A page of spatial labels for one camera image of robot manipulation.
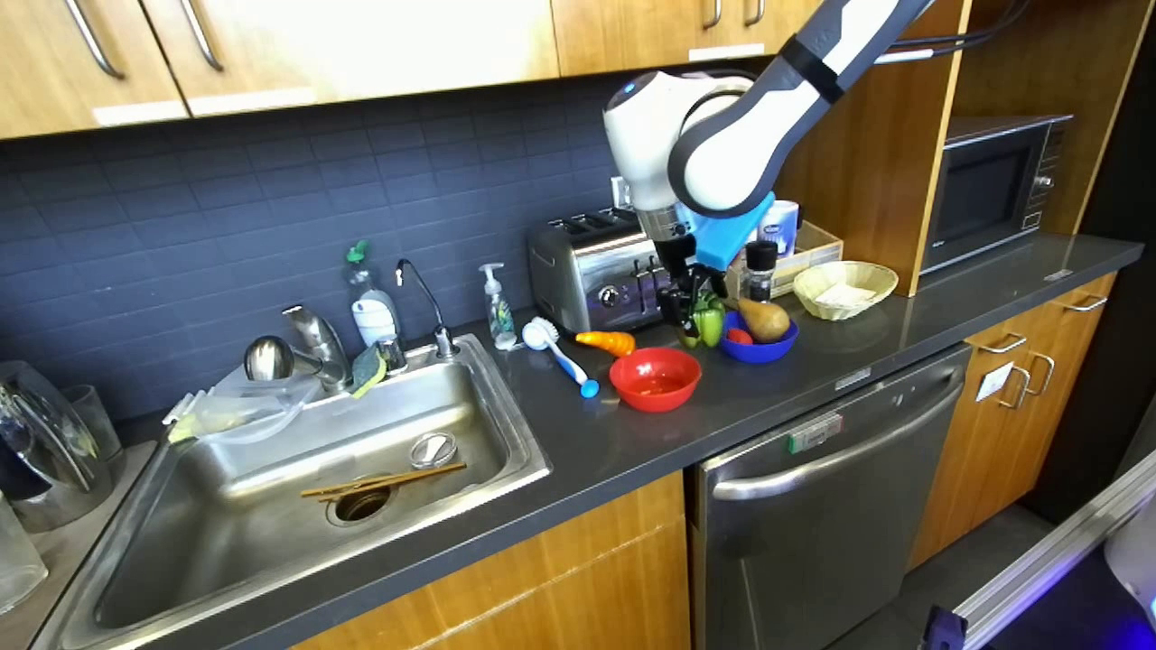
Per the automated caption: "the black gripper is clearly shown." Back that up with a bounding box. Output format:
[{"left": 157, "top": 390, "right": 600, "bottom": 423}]
[{"left": 646, "top": 226, "right": 728, "bottom": 346}]

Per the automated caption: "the black-capped spice shaker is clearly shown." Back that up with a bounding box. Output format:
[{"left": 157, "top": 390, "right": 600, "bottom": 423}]
[{"left": 739, "top": 237, "right": 784, "bottom": 307}]

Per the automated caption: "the blue plastic bowl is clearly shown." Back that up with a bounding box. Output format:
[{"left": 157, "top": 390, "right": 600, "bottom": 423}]
[{"left": 718, "top": 307, "right": 802, "bottom": 368}]

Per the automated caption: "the red plastic bowl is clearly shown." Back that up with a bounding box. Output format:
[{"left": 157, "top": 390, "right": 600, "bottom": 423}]
[{"left": 608, "top": 342, "right": 709, "bottom": 420}]

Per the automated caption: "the silver four-slot toaster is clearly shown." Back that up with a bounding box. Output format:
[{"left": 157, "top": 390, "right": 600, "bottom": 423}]
[{"left": 525, "top": 207, "right": 679, "bottom": 338}]

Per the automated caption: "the white and blue canister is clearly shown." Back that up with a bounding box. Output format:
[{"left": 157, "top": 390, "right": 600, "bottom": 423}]
[{"left": 757, "top": 196, "right": 804, "bottom": 260}]

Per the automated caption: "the light wooden box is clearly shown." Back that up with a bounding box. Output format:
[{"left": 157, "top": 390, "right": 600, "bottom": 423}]
[{"left": 718, "top": 219, "right": 850, "bottom": 303}]

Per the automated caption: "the pale wicker basket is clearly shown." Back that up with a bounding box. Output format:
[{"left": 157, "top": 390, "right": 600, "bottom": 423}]
[{"left": 791, "top": 257, "right": 902, "bottom": 326}]

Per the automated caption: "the clear hand soap pump bottle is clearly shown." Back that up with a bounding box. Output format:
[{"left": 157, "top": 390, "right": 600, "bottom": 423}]
[{"left": 476, "top": 260, "right": 525, "bottom": 357}]

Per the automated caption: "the stainless steel dishwasher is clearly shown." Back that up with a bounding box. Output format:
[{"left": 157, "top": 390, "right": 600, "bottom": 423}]
[{"left": 686, "top": 342, "right": 976, "bottom": 650}]

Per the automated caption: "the tall wooden shelf unit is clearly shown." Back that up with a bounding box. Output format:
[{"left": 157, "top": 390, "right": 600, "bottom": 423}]
[{"left": 773, "top": 0, "right": 1156, "bottom": 301}]

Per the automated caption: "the thin black gooseneck tap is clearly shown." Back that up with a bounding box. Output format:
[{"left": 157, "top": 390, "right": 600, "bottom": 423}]
[{"left": 395, "top": 257, "right": 460, "bottom": 363}]

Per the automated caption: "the metal sink strainer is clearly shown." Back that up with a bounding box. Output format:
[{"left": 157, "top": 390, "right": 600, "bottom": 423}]
[{"left": 404, "top": 428, "right": 466, "bottom": 474}]

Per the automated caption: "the stainless steel microwave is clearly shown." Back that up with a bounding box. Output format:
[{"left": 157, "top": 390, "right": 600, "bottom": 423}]
[{"left": 916, "top": 113, "right": 1077, "bottom": 277}]

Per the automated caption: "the wooden base cabinet under sink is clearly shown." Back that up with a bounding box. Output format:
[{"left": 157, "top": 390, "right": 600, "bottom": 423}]
[{"left": 292, "top": 468, "right": 696, "bottom": 650}]

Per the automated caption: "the dish soap bottle green cap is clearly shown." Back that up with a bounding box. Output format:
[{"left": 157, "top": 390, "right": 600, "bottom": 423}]
[{"left": 343, "top": 237, "right": 404, "bottom": 360}]

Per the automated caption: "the green sponge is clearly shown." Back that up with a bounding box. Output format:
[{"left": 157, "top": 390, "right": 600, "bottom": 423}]
[{"left": 345, "top": 346, "right": 395, "bottom": 402}]

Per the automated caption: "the wooden base cabinet with tag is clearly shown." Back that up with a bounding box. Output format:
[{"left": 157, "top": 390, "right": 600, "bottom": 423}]
[{"left": 906, "top": 269, "right": 1124, "bottom": 570}]

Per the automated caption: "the chrome sink faucet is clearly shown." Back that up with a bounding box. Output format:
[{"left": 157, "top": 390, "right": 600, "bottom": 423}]
[{"left": 279, "top": 301, "right": 352, "bottom": 390}]

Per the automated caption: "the round metal ladle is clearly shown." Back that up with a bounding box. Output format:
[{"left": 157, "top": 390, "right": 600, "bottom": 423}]
[{"left": 237, "top": 333, "right": 301, "bottom": 386}]

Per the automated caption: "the clear plastic wrap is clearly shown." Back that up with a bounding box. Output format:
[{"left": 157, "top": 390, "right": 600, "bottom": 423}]
[{"left": 157, "top": 363, "right": 332, "bottom": 447}]

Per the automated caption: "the stainless steel sink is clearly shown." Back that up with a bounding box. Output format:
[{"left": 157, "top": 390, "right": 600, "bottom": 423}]
[{"left": 33, "top": 333, "right": 557, "bottom": 650}]

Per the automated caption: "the glass kettle jug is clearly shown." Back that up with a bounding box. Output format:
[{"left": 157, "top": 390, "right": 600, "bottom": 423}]
[{"left": 0, "top": 357, "right": 126, "bottom": 533}]

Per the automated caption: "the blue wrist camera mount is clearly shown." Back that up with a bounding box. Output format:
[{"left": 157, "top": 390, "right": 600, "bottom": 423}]
[{"left": 691, "top": 191, "right": 780, "bottom": 273}]

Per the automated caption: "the white brush blue handle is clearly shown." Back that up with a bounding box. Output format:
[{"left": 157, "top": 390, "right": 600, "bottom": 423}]
[{"left": 520, "top": 314, "right": 602, "bottom": 404}]

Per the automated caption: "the wooden wall cabinet door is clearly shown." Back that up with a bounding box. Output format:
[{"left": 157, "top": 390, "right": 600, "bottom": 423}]
[
  {"left": 550, "top": 0, "right": 826, "bottom": 79},
  {"left": 132, "top": 0, "right": 563, "bottom": 122},
  {"left": 0, "top": 0, "right": 191, "bottom": 143}
]

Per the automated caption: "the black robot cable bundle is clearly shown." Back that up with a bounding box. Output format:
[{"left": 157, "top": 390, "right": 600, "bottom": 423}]
[{"left": 873, "top": 0, "right": 1041, "bottom": 66}]

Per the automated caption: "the aluminium frame rail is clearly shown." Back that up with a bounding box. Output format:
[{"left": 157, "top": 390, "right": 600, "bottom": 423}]
[{"left": 922, "top": 447, "right": 1156, "bottom": 650}]

